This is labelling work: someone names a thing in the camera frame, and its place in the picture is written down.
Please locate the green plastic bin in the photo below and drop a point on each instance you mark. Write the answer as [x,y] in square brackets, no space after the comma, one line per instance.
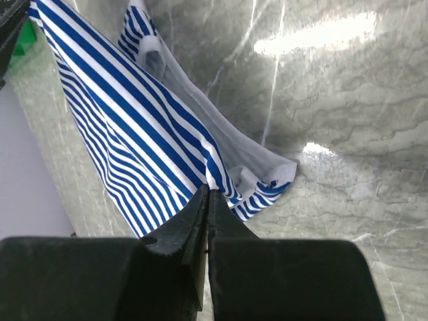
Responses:
[26,39]

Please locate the navy white striped tank top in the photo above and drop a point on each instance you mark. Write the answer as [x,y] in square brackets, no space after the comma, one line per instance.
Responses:
[152,135]

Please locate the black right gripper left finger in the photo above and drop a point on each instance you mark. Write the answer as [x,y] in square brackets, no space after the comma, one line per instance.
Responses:
[157,277]

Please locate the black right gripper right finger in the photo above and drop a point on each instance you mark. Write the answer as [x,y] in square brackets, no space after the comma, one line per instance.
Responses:
[284,279]

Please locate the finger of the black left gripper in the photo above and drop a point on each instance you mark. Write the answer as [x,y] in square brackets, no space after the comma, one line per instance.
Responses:
[13,14]

